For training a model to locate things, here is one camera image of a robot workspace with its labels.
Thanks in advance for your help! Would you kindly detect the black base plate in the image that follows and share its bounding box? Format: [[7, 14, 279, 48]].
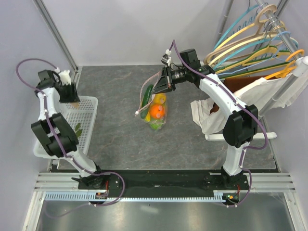
[[74, 170, 249, 199]]

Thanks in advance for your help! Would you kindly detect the white cable duct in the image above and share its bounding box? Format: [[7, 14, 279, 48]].
[[44, 190, 238, 203]]

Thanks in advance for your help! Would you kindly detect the orange fruit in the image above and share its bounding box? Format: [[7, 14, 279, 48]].
[[149, 104, 165, 119]]

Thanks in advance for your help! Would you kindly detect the brown box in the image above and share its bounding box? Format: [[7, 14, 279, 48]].
[[208, 76, 262, 116]]

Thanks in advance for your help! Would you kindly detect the beige wooden hanger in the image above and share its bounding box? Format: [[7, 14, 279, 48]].
[[203, 4, 277, 67]]

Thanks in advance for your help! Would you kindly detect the aluminium frame post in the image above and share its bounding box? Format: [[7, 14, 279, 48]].
[[33, 0, 78, 72]]

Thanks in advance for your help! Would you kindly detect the yellow banana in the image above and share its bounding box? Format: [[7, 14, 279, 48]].
[[144, 113, 151, 122]]

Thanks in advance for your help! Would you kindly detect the green custard apple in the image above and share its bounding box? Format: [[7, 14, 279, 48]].
[[150, 121, 164, 130]]

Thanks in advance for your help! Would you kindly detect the white clothes rack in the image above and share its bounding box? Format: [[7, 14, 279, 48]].
[[204, 0, 308, 142]]

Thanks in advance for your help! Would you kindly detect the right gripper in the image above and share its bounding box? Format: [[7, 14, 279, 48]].
[[152, 65, 189, 95]]

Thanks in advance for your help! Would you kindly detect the yellow pear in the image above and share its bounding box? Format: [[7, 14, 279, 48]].
[[153, 93, 167, 105]]

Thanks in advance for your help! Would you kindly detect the green leaf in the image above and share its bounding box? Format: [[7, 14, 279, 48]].
[[75, 123, 82, 138]]

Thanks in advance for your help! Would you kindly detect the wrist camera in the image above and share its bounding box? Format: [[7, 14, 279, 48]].
[[161, 49, 172, 66], [55, 68, 72, 85]]

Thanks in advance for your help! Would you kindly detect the clear zip top bag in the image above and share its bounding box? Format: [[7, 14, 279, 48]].
[[135, 71, 167, 126]]

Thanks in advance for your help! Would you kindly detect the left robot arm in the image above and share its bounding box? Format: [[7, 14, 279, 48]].
[[31, 70, 106, 189]]

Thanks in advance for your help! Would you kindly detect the green hanger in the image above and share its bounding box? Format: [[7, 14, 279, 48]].
[[216, 46, 291, 79]]

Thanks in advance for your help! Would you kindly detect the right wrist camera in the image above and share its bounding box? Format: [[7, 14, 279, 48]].
[[161, 49, 172, 66]]

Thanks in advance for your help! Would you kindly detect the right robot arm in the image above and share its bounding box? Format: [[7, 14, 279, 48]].
[[152, 49, 258, 190]]

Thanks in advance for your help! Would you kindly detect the orange hanger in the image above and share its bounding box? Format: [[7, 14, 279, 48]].
[[264, 49, 305, 80]]

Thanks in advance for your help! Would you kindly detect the yellow hanger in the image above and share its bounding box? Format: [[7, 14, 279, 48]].
[[216, 46, 278, 74]]

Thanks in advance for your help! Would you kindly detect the teal hanger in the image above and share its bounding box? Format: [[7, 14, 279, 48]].
[[212, 1, 296, 66]]

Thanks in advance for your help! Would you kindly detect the white cloth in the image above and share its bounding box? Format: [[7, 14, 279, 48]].
[[191, 73, 308, 135]]

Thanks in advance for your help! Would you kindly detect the green cucumber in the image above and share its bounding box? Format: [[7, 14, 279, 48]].
[[140, 84, 154, 119]]

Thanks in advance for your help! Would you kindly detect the light blue hanger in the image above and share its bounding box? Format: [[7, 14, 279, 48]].
[[214, 31, 304, 79]]

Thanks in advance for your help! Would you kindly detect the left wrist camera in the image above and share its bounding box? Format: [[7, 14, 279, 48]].
[[55, 68, 72, 85]]

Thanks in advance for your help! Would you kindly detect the white plastic basket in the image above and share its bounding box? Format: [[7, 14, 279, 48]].
[[31, 93, 98, 159]]

